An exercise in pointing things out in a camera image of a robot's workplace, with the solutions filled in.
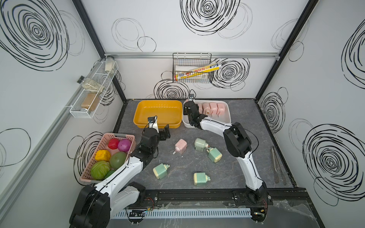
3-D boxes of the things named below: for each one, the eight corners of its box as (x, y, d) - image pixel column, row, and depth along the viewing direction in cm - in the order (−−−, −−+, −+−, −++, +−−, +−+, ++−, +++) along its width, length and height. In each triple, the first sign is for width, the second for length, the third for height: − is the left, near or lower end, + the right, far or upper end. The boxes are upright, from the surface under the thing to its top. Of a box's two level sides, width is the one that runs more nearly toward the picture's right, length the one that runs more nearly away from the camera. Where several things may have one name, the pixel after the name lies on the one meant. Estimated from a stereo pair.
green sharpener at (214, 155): (213, 165, 87) (215, 160, 81) (206, 154, 92) (207, 149, 86) (220, 160, 89) (223, 156, 83) (213, 150, 93) (215, 144, 88)
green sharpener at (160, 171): (157, 181, 81) (155, 178, 75) (153, 173, 84) (151, 169, 78) (172, 172, 84) (171, 168, 78) (167, 164, 87) (166, 160, 81)
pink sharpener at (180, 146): (172, 153, 92) (171, 148, 86) (181, 143, 96) (181, 138, 90) (178, 158, 90) (177, 153, 84) (187, 148, 94) (187, 143, 88)
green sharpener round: (192, 148, 93) (193, 143, 87) (196, 142, 96) (197, 136, 90) (204, 154, 91) (205, 149, 85) (207, 148, 94) (208, 142, 88)
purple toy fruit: (118, 152, 90) (116, 149, 86) (122, 140, 95) (119, 137, 92) (129, 152, 90) (127, 149, 86) (132, 140, 95) (130, 137, 92)
